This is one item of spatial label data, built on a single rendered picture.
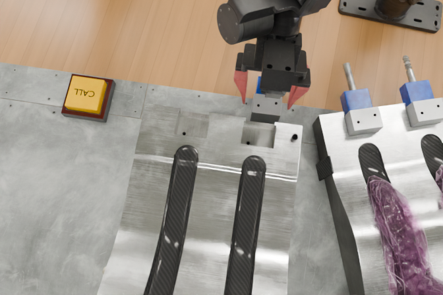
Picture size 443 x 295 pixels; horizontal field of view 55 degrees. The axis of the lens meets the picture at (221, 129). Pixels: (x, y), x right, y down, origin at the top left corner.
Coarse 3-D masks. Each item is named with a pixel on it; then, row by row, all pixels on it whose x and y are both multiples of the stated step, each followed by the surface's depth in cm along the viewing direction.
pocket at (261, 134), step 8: (248, 128) 71; (256, 128) 71; (264, 128) 71; (272, 128) 70; (248, 136) 71; (256, 136) 71; (264, 136) 71; (272, 136) 71; (248, 144) 71; (256, 144) 70; (264, 144) 70; (272, 144) 70
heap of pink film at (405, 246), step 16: (368, 192) 67; (384, 192) 66; (400, 192) 66; (384, 208) 63; (400, 208) 64; (384, 224) 62; (400, 224) 62; (416, 224) 62; (384, 240) 62; (400, 240) 60; (416, 240) 60; (384, 256) 62; (400, 256) 60; (416, 256) 60; (400, 272) 60; (416, 272) 60; (432, 272) 62; (400, 288) 61; (416, 288) 60; (432, 288) 61
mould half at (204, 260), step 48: (144, 144) 68; (192, 144) 68; (240, 144) 68; (288, 144) 68; (144, 192) 66; (288, 192) 66; (144, 240) 63; (192, 240) 64; (288, 240) 64; (144, 288) 59; (192, 288) 59
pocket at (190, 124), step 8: (184, 112) 71; (184, 120) 72; (192, 120) 72; (200, 120) 72; (208, 120) 71; (176, 128) 70; (184, 128) 71; (192, 128) 71; (200, 128) 71; (200, 136) 71
